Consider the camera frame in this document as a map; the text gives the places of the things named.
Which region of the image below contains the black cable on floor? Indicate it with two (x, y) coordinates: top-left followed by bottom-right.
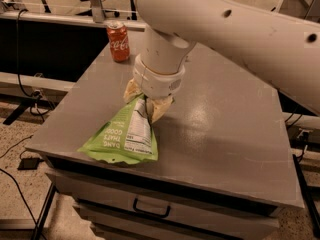
(14, 8), (54, 118)

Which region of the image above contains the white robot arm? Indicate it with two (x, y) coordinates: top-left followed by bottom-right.
(133, 0), (320, 115)

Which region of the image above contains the grey drawer cabinet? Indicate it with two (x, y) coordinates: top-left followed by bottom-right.
(44, 157), (281, 240)

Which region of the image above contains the black drawer handle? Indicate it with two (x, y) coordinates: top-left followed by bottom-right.
(132, 198), (171, 219)

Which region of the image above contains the black power adapter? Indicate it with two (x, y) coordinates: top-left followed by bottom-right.
(18, 158), (40, 170)

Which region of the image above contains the metal rail frame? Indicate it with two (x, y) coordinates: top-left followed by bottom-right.
(0, 0), (145, 31)

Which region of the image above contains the orange soda can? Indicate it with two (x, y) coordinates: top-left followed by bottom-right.
(107, 21), (130, 62)

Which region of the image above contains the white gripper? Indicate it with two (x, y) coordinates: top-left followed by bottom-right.
(123, 55), (185, 124)

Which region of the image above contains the green rice chip bag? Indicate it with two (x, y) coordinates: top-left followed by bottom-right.
(78, 95), (158, 165)

